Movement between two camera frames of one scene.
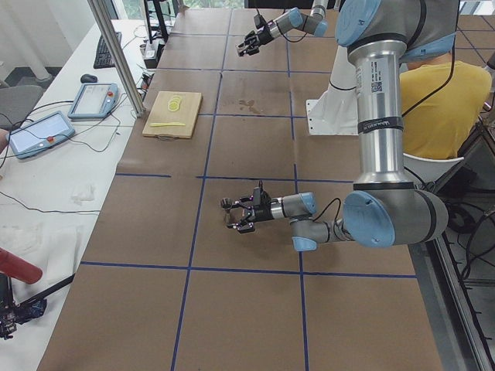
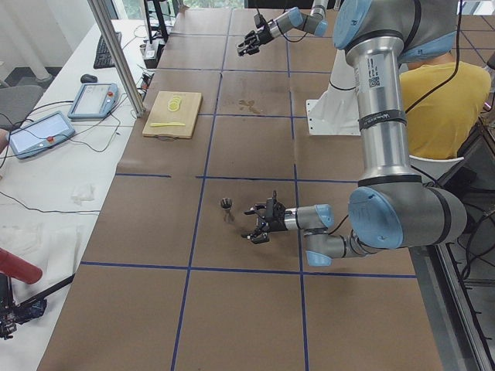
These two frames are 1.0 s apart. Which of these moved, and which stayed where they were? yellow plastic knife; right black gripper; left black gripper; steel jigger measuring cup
Moved: left black gripper
Stayed: steel jigger measuring cup; yellow plastic knife; right black gripper
